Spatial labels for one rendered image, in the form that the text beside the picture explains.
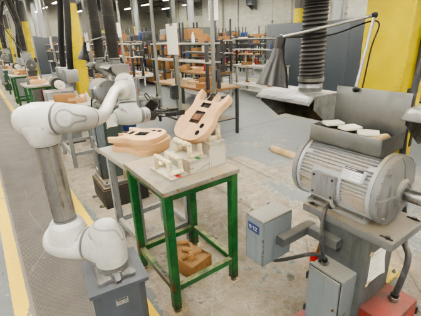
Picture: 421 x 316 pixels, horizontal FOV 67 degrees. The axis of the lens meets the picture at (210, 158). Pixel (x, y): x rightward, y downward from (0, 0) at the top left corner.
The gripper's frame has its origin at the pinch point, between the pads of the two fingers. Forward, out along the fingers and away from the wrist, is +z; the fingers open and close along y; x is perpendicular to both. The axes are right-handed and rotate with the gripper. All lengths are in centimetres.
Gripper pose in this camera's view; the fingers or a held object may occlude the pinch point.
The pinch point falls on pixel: (177, 111)
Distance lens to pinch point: 206.9
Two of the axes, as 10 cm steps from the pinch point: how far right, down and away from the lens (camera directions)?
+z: 8.1, -1.6, 5.7
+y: 5.9, 2.7, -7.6
